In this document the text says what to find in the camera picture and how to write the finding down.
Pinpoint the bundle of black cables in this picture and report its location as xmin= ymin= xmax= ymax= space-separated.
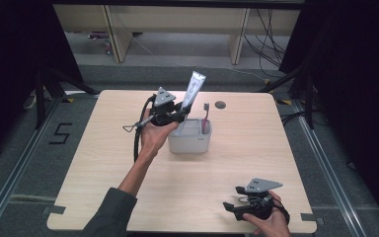
xmin=243 ymin=9 xmax=287 ymax=79

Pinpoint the person's left hand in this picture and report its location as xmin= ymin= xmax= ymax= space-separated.
xmin=139 ymin=108 xmax=180 ymax=160

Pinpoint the grey plastic holder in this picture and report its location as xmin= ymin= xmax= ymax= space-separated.
xmin=167 ymin=118 xmax=213 ymax=155

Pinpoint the black tape strip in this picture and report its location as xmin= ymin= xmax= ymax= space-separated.
xmin=300 ymin=212 xmax=326 ymax=227
xmin=42 ymin=204 xmax=67 ymax=215

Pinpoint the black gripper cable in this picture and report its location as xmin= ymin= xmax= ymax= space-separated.
xmin=270 ymin=197 xmax=291 ymax=227
xmin=132 ymin=94 xmax=158 ymax=164

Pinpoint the silver wire clip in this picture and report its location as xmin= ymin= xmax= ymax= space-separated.
xmin=122 ymin=118 xmax=154 ymax=133

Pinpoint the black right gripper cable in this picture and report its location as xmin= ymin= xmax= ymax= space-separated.
xmin=270 ymin=197 xmax=291 ymax=227

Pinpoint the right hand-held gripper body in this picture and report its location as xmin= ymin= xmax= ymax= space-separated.
xmin=235 ymin=178 xmax=284 ymax=221

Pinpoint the black curtain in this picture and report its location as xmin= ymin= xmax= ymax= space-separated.
xmin=278 ymin=0 xmax=379 ymax=228
xmin=0 ymin=0 xmax=84 ymax=167

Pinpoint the pink toothbrush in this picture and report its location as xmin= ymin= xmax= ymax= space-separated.
xmin=200 ymin=102 xmax=211 ymax=135

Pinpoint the person's right hand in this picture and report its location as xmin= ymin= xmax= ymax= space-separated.
xmin=242 ymin=191 xmax=292 ymax=237

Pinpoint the aluminium floor rail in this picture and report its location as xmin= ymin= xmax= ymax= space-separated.
xmin=291 ymin=98 xmax=367 ymax=237
xmin=0 ymin=95 xmax=63 ymax=237

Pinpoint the black metal stand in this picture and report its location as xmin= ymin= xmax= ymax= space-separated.
xmin=34 ymin=67 xmax=99 ymax=130
xmin=258 ymin=65 xmax=318 ymax=130

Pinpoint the beige wooden desk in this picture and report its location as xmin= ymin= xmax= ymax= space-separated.
xmin=52 ymin=3 xmax=301 ymax=66

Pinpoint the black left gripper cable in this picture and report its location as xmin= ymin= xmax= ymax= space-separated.
xmin=132 ymin=94 xmax=158 ymax=164

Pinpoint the white toothpaste tube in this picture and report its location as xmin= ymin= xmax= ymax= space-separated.
xmin=177 ymin=70 xmax=207 ymax=136

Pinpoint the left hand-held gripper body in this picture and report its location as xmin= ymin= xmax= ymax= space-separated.
xmin=147 ymin=86 xmax=184 ymax=128

